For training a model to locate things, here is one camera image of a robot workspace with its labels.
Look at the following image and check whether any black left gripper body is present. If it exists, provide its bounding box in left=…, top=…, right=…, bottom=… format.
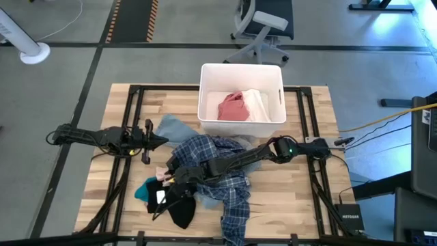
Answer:
left=128, top=118, right=154, bottom=165

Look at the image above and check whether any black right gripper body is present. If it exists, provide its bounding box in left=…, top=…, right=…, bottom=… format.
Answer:
left=173, top=165, right=208, bottom=187

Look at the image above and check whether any black garment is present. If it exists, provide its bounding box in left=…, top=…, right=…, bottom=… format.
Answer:
left=146, top=179, right=197, bottom=230

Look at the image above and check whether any blue plaid shirt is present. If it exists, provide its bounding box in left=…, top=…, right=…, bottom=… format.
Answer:
left=170, top=135, right=252, bottom=246

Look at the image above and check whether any white garment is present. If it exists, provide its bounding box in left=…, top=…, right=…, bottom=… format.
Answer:
left=241, top=88, right=272, bottom=123

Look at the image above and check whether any teal garment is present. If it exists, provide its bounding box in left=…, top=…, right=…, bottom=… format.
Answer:
left=134, top=176, right=158, bottom=203

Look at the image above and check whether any small pink garment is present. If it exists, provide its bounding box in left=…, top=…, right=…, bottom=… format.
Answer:
left=155, top=166, right=173, bottom=187

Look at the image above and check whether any red garment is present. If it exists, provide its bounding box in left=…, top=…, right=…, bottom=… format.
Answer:
left=217, top=91, right=251, bottom=122

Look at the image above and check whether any white plastic bin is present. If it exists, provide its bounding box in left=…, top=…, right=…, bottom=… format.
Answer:
left=197, top=63, right=287, bottom=139

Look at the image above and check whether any black hazard-striped floor mat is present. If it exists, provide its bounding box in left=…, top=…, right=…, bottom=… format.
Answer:
left=104, top=0, right=160, bottom=44

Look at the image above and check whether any white tower fan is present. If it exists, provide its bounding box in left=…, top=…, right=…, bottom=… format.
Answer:
left=0, top=6, right=51, bottom=66

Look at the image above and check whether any white and black office chair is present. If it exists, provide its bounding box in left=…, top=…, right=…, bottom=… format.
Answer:
left=223, top=0, right=295, bottom=66

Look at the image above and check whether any black desk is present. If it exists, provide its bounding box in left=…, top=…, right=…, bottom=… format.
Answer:
left=351, top=91, right=437, bottom=244

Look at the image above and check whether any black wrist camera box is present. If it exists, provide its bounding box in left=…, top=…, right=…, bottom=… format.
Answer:
left=166, top=155, right=182, bottom=172

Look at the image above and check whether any white floor cable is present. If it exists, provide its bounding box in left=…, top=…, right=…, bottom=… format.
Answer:
left=36, top=0, right=85, bottom=42

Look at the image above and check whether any silver metal bracket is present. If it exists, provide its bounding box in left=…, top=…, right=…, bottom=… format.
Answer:
left=305, top=136, right=346, bottom=150

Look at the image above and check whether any black Netgear network switch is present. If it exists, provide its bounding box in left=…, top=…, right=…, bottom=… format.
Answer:
left=334, top=204, right=366, bottom=232

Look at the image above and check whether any black cable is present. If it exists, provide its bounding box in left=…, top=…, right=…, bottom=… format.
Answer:
left=345, top=124, right=412, bottom=151
left=344, top=112, right=412, bottom=146

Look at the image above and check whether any yellow cable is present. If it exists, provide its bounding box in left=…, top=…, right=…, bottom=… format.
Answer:
left=337, top=102, right=437, bottom=134

